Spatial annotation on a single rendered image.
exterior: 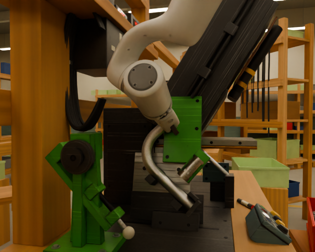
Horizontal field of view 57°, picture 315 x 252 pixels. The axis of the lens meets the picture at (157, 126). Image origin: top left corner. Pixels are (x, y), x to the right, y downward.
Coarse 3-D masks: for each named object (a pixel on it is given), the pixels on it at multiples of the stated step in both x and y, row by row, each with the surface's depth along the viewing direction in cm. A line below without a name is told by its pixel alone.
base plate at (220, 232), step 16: (208, 192) 118; (128, 208) 98; (208, 208) 98; (224, 208) 98; (128, 224) 83; (144, 224) 83; (208, 224) 83; (224, 224) 83; (128, 240) 72; (144, 240) 72; (160, 240) 72; (176, 240) 72; (192, 240) 72; (208, 240) 72; (224, 240) 72
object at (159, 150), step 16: (112, 112) 102; (128, 112) 101; (112, 128) 102; (128, 128) 101; (144, 128) 99; (112, 144) 102; (128, 144) 101; (112, 160) 102; (128, 160) 101; (112, 176) 102; (128, 176) 101; (112, 192) 103; (128, 192) 101
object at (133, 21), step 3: (111, 0) 93; (129, 12) 113; (126, 15) 113; (129, 15) 113; (132, 15) 115; (129, 18) 113; (132, 18) 115; (135, 18) 119; (129, 21) 113; (132, 21) 115; (135, 21) 119; (138, 21) 124; (132, 24) 115; (135, 24) 119
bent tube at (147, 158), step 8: (160, 128) 88; (152, 136) 88; (144, 144) 87; (152, 144) 88; (144, 152) 87; (144, 160) 86; (152, 160) 87; (152, 168) 85; (160, 176) 84; (168, 184) 83; (176, 192) 82; (184, 192) 83; (184, 200) 81; (192, 200) 82
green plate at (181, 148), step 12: (180, 96) 92; (180, 108) 91; (192, 108) 90; (180, 120) 90; (192, 120) 90; (168, 132) 90; (180, 132) 89; (192, 132) 89; (168, 144) 89; (180, 144) 89; (192, 144) 88; (168, 156) 88; (180, 156) 88
